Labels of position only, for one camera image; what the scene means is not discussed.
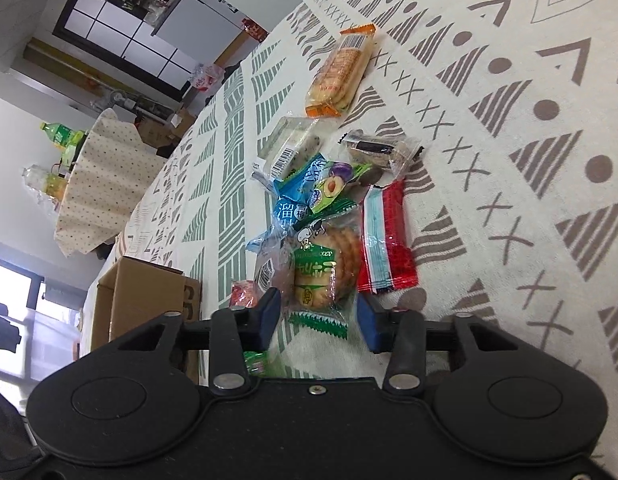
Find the small red candy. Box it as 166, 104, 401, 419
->
230, 281, 260, 308

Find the patterned blanket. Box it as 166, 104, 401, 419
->
96, 0, 618, 461

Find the white nougat packet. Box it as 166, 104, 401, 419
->
252, 116, 322, 181

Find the red and white plastic bag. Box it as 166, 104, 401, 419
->
189, 62, 225, 93

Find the clear bottle with yellow drink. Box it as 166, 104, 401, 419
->
22, 165, 70, 201

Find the blue plum candy packet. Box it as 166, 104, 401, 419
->
266, 157, 374, 233

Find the red striped snack packet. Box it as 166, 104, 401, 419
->
356, 180, 420, 295

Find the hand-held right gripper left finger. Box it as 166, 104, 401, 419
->
106, 287, 282, 393

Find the brown carton on floor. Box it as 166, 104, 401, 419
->
134, 110, 195, 156

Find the clear packet with dark bar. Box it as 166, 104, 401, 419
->
338, 129, 425, 181

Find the round table with dotted cloth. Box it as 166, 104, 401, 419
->
54, 108, 167, 258

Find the red paper decoration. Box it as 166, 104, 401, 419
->
241, 17, 269, 43

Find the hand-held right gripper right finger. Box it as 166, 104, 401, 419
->
357, 292, 522, 393

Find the green round cracker packet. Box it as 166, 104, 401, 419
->
254, 200, 365, 341

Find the black framed glass door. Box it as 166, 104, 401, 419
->
52, 0, 200, 101

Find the small green candy wrapper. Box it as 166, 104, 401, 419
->
241, 351, 270, 376

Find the orange cracker packet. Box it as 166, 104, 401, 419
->
305, 24, 378, 118

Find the cardboard box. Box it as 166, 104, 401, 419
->
89, 256, 202, 386

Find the green drink bottle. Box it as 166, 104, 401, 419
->
39, 121, 87, 150

